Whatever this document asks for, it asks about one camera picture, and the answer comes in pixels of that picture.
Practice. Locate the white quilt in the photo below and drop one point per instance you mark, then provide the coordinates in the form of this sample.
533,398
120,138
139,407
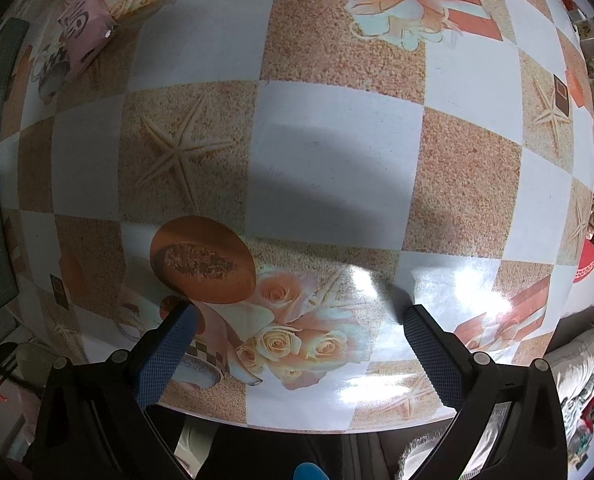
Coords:
584,360

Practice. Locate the checkered printed tablecloth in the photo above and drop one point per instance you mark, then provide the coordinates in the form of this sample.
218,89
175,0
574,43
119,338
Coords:
327,160

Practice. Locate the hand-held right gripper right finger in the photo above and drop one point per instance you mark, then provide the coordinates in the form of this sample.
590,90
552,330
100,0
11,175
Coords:
432,360

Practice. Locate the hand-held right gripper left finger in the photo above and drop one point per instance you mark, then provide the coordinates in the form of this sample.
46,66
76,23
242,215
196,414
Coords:
169,355

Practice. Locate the blue round object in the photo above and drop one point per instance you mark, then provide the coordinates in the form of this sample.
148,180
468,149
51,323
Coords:
311,472

